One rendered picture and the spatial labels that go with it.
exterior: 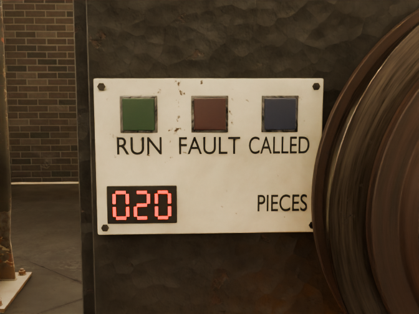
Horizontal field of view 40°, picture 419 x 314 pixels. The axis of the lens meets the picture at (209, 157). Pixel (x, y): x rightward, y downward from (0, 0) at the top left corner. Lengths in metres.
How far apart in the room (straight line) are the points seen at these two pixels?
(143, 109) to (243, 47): 0.14
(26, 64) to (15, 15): 0.55
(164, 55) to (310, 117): 0.18
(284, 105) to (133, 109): 0.17
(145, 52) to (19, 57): 6.20
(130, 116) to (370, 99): 0.26
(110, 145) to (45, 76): 6.14
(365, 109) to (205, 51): 0.22
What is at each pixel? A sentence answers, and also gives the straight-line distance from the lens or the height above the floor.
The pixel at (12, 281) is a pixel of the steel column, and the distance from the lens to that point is 3.70.
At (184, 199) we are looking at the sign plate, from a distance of 0.67.
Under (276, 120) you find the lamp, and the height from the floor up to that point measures 1.19.
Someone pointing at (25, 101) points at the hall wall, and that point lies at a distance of 6.85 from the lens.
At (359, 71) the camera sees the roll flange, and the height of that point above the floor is 1.25.
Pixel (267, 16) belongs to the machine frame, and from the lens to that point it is 0.68.
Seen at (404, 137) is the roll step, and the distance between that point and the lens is 0.54.
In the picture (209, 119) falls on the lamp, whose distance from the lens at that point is 0.65.
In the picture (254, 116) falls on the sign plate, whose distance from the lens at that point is 0.66.
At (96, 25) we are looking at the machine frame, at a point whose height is 1.30.
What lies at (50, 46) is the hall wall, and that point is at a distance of 6.78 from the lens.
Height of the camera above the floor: 1.24
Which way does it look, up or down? 8 degrees down
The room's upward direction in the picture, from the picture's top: straight up
